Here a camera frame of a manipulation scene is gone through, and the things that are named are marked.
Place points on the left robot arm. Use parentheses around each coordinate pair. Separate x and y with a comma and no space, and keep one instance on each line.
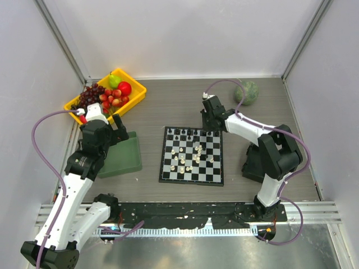
(59,242)

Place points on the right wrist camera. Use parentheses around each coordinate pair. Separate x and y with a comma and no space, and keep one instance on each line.
(206,96)

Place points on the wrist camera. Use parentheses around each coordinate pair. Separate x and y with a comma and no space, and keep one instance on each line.
(206,96)
(95,112)

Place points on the purple grape bunch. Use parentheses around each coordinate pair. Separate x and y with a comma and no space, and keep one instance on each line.
(90,95)

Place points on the red apple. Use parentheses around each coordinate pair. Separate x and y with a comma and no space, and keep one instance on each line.
(125,88)

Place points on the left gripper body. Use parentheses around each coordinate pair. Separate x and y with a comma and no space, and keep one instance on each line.
(111,139)

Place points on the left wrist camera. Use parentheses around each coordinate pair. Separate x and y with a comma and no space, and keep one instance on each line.
(95,112)

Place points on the green pear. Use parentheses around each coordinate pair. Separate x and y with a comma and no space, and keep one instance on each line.
(114,80)

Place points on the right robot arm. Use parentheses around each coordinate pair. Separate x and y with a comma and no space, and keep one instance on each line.
(274,148)

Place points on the black grape bunch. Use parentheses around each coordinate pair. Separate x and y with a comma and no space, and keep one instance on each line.
(75,107)

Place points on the black plastic box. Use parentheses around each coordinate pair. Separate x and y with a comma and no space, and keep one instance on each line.
(252,168)

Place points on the yellow plastic tray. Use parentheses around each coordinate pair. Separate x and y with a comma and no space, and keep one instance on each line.
(137,95)

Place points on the green melon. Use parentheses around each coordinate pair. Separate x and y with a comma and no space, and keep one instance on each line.
(251,92)

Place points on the green plastic tray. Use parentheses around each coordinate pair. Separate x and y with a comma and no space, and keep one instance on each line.
(122,158)

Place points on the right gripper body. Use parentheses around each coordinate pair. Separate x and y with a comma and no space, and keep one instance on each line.
(207,125)

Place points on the red mango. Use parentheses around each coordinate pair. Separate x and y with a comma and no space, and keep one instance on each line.
(82,119)

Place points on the white chess piece cluster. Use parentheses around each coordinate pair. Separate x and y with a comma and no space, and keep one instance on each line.
(191,159)

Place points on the black white chessboard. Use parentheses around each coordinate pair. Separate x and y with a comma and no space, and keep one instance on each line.
(186,136)

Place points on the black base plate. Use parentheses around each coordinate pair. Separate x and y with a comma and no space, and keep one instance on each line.
(192,215)

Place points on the white cable duct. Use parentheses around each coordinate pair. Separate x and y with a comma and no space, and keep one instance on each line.
(207,231)

